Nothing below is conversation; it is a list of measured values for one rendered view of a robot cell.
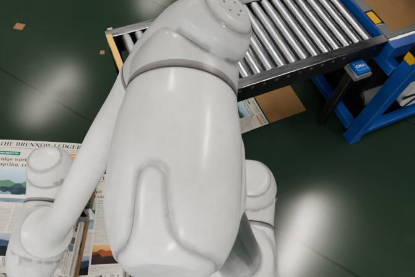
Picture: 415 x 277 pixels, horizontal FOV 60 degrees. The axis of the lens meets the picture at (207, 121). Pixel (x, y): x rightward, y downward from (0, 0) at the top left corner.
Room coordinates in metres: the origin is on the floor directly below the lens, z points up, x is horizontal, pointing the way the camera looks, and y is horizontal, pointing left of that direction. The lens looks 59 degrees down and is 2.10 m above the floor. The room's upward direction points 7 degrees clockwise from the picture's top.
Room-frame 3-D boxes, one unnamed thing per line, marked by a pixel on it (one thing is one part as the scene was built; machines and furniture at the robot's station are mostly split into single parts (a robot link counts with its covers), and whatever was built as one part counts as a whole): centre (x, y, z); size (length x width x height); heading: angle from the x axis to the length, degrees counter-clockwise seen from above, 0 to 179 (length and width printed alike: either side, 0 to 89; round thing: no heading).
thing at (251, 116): (1.35, -0.20, 0.00); 0.37 x 0.29 x 0.01; 120
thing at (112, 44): (1.00, 0.42, 0.81); 0.43 x 0.03 x 0.02; 30
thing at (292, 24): (1.45, -0.39, 0.77); 0.47 x 0.05 x 0.05; 30
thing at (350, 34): (1.58, -0.62, 0.77); 0.47 x 0.05 x 0.05; 30
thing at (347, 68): (1.28, -0.75, 0.70); 0.10 x 0.10 x 0.03; 30
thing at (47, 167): (0.28, 0.34, 1.30); 0.13 x 0.11 x 0.16; 4
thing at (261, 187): (0.35, -0.13, 1.17); 0.18 x 0.16 x 0.22; 4
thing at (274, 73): (1.10, -0.28, 0.74); 1.34 x 0.05 x 0.12; 120
